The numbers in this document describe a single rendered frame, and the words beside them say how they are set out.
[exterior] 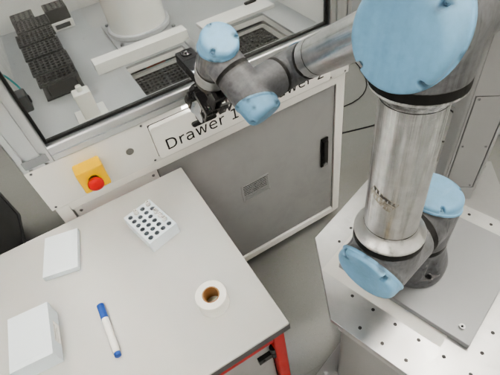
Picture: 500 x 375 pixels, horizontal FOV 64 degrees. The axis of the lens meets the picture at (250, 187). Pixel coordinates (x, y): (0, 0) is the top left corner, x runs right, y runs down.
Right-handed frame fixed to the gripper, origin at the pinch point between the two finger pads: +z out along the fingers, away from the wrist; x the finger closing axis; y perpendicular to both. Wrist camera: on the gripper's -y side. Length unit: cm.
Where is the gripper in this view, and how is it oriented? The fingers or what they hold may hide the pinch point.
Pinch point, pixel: (201, 105)
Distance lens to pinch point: 108.5
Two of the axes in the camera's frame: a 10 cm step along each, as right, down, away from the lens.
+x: 8.6, -4.5, 2.6
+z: -1.8, 2.0, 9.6
